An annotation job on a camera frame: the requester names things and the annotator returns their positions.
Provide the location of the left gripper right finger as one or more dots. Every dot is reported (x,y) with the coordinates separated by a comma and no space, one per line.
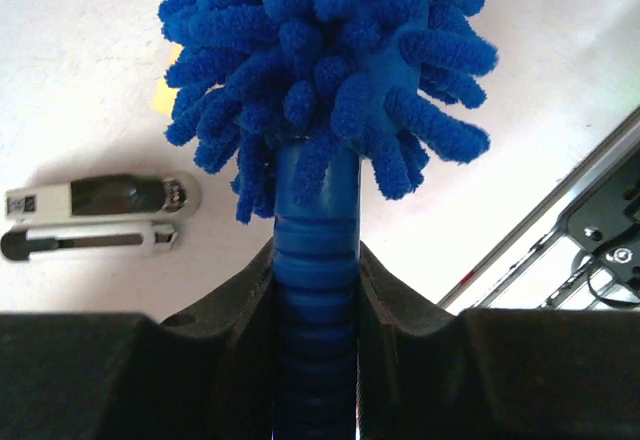
(491,373)

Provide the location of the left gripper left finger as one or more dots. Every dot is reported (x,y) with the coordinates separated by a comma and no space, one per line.
(202,373)

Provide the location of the blue microfiber duster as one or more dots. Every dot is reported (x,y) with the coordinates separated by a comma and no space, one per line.
(299,93)

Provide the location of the beige black stapler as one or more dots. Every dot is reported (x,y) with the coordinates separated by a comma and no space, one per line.
(123,197)

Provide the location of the black white utility knife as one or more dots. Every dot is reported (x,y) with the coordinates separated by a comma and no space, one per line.
(84,241)

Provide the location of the yellow sticky note pad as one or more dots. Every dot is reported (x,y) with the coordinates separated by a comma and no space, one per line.
(164,97)

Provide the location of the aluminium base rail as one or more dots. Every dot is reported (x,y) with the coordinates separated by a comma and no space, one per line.
(577,249)

